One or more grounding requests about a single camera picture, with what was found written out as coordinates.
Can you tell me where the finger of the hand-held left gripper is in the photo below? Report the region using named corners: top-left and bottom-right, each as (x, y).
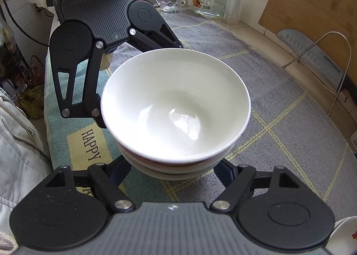
top-left (128, 19), bottom-right (185, 53)
top-left (52, 40), bottom-right (109, 130)

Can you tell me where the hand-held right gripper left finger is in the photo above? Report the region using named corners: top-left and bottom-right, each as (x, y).
top-left (42, 157), bottom-right (136, 213)

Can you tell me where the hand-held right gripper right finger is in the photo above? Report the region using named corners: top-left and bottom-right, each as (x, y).
top-left (210, 160), bottom-right (302, 213)

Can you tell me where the white plate with fruit print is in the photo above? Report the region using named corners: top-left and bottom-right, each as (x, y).
top-left (331, 215), bottom-right (357, 255)

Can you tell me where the grey checked table mat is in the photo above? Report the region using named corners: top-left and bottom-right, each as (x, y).
top-left (43, 11), bottom-right (357, 223)

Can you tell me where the yellow plastic bag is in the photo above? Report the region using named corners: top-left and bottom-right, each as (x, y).
top-left (19, 85), bottom-right (46, 119)

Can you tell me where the red net bag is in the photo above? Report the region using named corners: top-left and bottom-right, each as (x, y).
top-left (27, 55), bottom-right (47, 89)

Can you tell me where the person's white jacket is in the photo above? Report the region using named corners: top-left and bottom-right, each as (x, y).
top-left (0, 85), bottom-right (54, 246)

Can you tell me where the bamboo cutting board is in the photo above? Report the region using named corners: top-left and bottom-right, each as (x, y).
top-left (258, 0), bottom-right (357, 77)

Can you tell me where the black cable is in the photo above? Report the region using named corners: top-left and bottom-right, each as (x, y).
top-left (0, 0), bottom-right (49, 48)

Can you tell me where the black-handled santoku knife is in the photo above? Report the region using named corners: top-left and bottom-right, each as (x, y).
top-left (276, 29), bottom-right (357, 97)

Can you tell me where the metal wire rack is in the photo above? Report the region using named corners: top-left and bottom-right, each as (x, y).
top-left (282, 31), bottom-right (352, 116)

